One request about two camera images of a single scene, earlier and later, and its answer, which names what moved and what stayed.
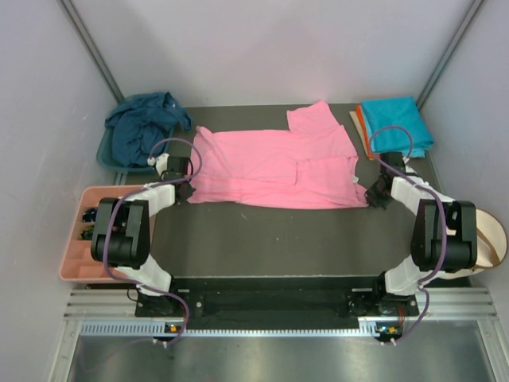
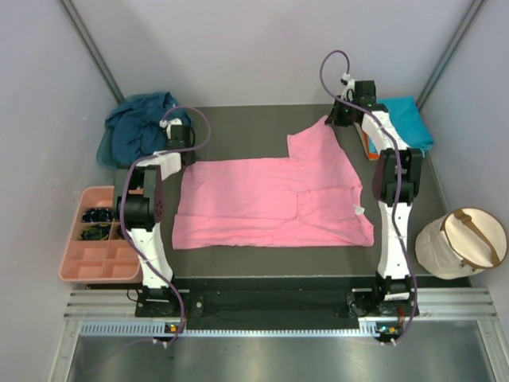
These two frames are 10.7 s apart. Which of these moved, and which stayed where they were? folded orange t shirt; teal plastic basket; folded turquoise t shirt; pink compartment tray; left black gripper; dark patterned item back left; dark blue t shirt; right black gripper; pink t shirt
Moved: right black gripper; left black gripper; pink t shirt
Stayed: folded turquoise t shirt; folded orange t shirt; pink compartment tray; dark blue t shirt; teal plastic basket; dark patterned item back left
